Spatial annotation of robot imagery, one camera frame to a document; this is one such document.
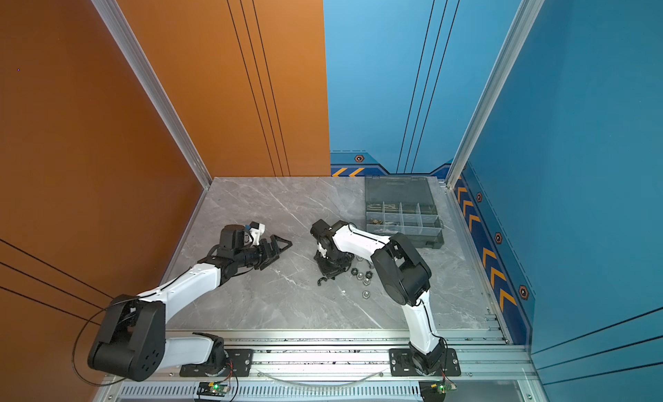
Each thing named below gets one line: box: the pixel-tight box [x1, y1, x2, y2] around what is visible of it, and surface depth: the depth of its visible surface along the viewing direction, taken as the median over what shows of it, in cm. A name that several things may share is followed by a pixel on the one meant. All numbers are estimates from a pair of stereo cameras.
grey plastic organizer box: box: [364, 175, 445, 249], surface depth 110 cm
